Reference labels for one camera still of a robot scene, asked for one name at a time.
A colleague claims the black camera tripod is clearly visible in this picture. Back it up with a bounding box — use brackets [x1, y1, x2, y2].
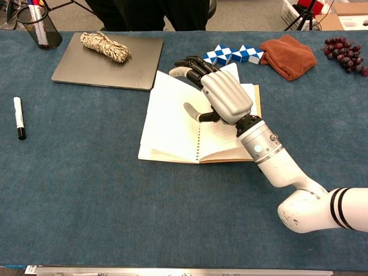
[283, 0, 320, 32]

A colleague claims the black mesh pen holder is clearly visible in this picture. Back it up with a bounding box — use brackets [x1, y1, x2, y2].
[16, 3, 63, 51]

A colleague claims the white black marker pen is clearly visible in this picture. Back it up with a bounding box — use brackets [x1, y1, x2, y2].
[13, 96, 27, 141]

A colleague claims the yellow spiral notebook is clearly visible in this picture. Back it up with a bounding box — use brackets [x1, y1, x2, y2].
[137, 62, 263, 165]

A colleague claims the white marker in holder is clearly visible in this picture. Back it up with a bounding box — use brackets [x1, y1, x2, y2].
[27, 4, 49, 48]

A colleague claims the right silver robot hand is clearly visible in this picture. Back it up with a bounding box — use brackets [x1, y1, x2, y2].
[168, 55, 254, 126]

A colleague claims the blue table cloth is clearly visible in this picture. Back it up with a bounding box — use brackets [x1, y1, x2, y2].
[0, 29, 368, 271]

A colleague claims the white plastic crate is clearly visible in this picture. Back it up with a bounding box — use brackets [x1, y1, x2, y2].
[280, 0, 317, 30]

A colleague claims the person in black trousers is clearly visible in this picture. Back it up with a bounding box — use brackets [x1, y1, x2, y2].
[85, 0, 210, 32]

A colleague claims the silver metal table rail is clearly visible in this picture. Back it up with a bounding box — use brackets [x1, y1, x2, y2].
[24, 264, 334, 276]

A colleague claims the dark red grape bunch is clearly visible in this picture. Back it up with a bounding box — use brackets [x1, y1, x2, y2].
[321, 36, 368, 77]

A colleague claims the grey closed laptop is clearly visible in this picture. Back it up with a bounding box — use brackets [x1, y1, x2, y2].
[51, 32, 164, 92]

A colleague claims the brown cardboard box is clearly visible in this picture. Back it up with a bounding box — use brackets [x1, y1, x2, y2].
[314, 2, 368, 31]

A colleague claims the blue white snake puzzle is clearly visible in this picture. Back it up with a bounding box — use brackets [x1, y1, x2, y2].
[202, 44, 265, 66]

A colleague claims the orange folded towel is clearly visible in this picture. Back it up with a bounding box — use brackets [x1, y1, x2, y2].
[259, 34, 318, 82]

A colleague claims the beige braided rope bundle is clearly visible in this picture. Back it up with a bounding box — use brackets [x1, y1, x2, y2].
[79, 31, 132, 64]

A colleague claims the black tripod leg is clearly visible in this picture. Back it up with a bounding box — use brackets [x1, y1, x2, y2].
[40, 0, 97, 16]

